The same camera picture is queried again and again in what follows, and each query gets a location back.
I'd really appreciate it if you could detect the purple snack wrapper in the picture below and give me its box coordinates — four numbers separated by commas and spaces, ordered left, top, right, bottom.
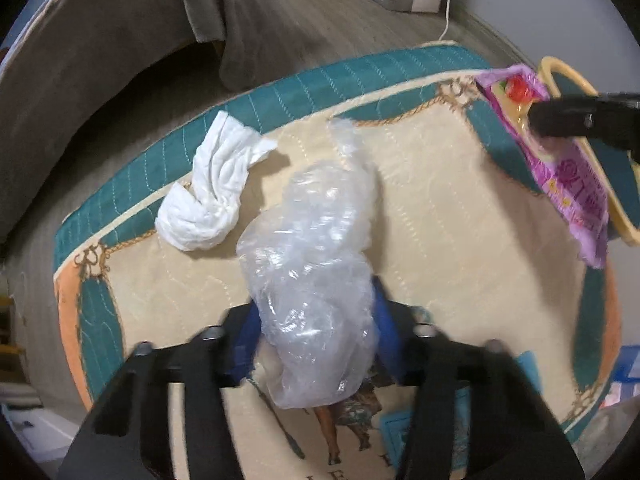
476, 64, 608, 269

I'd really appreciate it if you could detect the white tissue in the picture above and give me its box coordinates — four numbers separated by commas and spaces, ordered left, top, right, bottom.
155, 112, 278, 252

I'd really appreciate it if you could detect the clear plastic bag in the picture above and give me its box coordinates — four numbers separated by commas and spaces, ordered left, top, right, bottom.
236, 119, 378, 410

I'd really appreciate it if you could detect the teal bin with yellow rim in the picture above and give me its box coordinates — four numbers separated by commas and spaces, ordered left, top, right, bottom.
537, 56, 639, 246

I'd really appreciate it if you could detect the blue plastic package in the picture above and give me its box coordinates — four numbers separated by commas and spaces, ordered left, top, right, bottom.
601, 344, 640, 408

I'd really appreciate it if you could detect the teal cream patterned rug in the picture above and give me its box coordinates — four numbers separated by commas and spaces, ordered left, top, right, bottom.
54, 44, 620, 479

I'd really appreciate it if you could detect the bed with grey blanket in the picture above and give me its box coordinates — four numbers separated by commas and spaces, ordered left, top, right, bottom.
0, 0, 281, 241

